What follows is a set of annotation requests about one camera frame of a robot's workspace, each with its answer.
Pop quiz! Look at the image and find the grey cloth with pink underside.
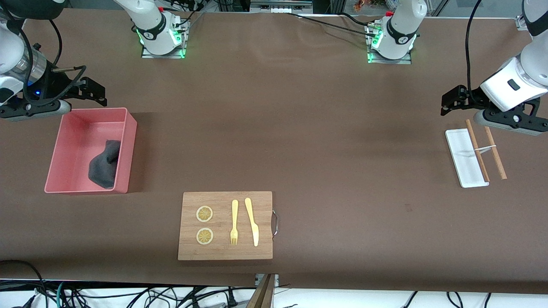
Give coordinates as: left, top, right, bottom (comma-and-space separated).
88, 139, 122, 190

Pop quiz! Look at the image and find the pink plastic bin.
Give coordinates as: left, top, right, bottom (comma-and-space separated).
44, 107, 138, 194

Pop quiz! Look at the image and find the white rectangular tray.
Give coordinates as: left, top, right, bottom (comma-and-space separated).
445, 128, 490, 188

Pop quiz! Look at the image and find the yellow plastic fork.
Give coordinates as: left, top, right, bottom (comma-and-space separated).
230, 200, 239, 246

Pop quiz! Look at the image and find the yellow plastic knife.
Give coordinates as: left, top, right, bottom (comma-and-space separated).
244, 198, 259, 247

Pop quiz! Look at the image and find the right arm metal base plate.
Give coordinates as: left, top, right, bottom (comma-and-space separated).
141, 15, 189, 59

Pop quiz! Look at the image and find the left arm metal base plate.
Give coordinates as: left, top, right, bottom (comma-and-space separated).
367, 24, 414, 65

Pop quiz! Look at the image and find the black cable lying on table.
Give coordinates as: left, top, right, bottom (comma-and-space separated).
286, 12, 379, 35

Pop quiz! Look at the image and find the black looped floor cable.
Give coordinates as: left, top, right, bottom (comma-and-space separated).
0, 259, 48, 308

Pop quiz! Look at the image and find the grey metal frame rail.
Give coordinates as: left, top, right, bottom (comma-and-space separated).
250, 0, 313, 14

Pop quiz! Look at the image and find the wooden cutting board metal handle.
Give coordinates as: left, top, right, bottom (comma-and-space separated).
178, 191, 279, 261

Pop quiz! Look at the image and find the brown wooden post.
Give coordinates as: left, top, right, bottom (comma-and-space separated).
247, 274, 277, 308

